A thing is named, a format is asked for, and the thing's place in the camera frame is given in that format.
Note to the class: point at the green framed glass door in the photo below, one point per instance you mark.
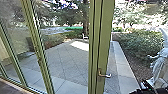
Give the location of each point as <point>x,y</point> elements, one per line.
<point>106,33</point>

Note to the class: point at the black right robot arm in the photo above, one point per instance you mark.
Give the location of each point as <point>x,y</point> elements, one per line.
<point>162,91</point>

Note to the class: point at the green hedge bush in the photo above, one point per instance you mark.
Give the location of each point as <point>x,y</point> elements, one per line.
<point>140,43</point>

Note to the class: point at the pale outdoor bench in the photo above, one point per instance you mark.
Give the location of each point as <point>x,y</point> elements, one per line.
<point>85,37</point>

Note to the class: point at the leafy tree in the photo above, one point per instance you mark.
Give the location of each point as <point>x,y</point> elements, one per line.
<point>85,20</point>

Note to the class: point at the reddish low shrub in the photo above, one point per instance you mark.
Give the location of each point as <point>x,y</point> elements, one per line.
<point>50,40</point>

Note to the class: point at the green framed glass window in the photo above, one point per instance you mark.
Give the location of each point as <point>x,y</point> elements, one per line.
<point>2,71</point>
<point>36,50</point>
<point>11,56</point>

